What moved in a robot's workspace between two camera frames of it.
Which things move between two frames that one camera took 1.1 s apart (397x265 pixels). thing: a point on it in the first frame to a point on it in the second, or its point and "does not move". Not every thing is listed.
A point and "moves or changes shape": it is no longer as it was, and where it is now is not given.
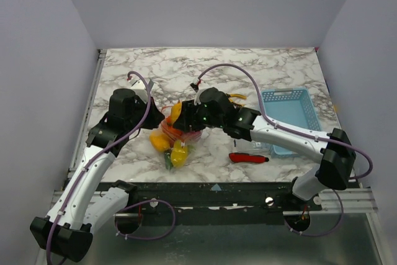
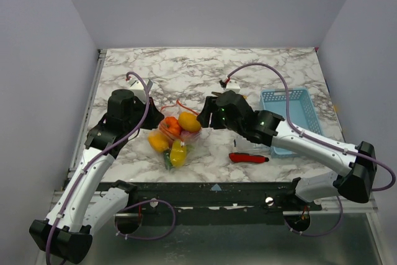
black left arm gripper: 156,116 does not move
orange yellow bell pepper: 159,141 does not move
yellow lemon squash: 179,154 does not move
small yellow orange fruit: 175,111 moves or changes shape
